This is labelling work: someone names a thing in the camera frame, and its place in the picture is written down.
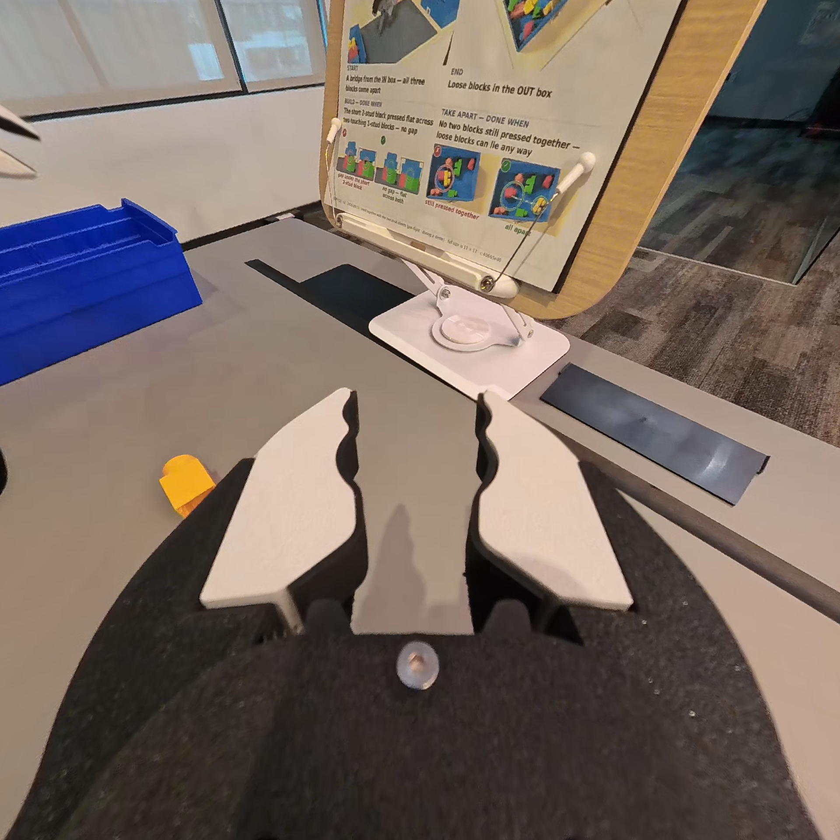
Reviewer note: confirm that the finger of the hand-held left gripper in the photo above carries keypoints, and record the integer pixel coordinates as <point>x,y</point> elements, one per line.
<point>13,121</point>
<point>12,163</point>

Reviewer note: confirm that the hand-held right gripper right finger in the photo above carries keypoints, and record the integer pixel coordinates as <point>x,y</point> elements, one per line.
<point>544,518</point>

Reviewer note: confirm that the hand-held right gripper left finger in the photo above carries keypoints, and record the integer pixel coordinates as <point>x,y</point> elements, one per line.
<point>289,518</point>

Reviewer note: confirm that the yellow toy block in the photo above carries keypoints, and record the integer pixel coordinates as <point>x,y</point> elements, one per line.
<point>186,484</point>

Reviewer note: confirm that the blue plastic bin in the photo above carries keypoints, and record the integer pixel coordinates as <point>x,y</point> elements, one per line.
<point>85,282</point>

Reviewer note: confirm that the grey desk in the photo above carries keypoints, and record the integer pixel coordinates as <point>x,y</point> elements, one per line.
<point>197,407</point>

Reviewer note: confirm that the frosted glass window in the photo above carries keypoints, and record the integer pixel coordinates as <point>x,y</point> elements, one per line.
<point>131,46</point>

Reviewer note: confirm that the dark flat plate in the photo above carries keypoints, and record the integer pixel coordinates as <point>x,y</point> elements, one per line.
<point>656,433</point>
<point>351,290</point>

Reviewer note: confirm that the white stand base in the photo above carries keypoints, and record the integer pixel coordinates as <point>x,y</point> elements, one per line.
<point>525,367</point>

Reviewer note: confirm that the instruction poster on board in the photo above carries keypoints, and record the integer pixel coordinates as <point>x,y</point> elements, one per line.
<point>663,197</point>

